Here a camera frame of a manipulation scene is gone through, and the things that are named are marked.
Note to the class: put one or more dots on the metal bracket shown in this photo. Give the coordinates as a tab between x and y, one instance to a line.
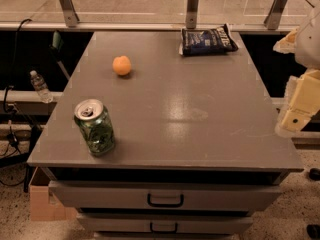
273	18
69	13
191	14

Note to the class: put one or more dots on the green handled tool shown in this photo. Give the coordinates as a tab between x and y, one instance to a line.
55	48

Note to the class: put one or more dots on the grey drawer cabinet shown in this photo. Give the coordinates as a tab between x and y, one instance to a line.
198	126

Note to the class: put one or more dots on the right metal bracket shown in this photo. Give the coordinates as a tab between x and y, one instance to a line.
273	18

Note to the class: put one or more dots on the orange fruit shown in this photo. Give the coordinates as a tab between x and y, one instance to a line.
121	65

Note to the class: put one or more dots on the green soda can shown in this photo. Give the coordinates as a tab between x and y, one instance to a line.
94	123

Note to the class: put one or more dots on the middle metal bracket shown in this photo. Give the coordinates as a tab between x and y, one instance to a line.
191	14

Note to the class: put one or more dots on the clear plastic water bottle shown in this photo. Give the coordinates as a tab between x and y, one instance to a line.
40	86

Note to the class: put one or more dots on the cardboard box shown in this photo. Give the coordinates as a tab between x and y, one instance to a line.
44	206

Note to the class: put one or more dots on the left metal bracket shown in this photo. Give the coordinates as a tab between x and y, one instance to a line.
69	13

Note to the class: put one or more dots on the drawer black handle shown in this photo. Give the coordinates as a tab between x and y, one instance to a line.
165	201
170	228

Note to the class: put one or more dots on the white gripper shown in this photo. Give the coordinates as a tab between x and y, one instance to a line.
310	44

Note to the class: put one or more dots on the top drawer black handle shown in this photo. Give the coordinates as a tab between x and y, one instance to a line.
165	201

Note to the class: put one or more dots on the blue chip bag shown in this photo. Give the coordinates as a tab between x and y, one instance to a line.
206	42

